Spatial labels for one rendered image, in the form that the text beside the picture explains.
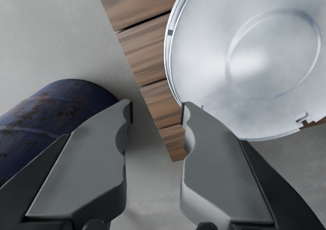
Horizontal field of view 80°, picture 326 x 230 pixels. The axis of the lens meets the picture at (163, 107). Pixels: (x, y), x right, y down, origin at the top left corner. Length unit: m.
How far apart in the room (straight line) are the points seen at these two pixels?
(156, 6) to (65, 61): 0.51
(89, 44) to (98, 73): 0.10
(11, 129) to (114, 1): 0.34
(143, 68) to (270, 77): 0.19
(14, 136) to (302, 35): 0.52
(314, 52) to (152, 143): 0.68
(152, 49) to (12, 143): 0.32
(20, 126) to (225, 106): 0.42
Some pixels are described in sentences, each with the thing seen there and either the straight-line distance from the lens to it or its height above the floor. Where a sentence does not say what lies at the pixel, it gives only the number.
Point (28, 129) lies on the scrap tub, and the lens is 0.50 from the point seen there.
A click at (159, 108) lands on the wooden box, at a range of 0.36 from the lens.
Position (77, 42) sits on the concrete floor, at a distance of 0.73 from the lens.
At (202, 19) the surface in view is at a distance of 0.28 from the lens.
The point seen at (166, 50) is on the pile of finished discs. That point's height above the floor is 0.38.
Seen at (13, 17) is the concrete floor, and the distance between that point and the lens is 0.81.
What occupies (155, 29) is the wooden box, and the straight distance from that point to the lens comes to 0.32.
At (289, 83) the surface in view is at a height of 0.39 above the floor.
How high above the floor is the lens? 0.66
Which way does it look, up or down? 60 degrees down
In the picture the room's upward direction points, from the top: 180 degrees clockwise
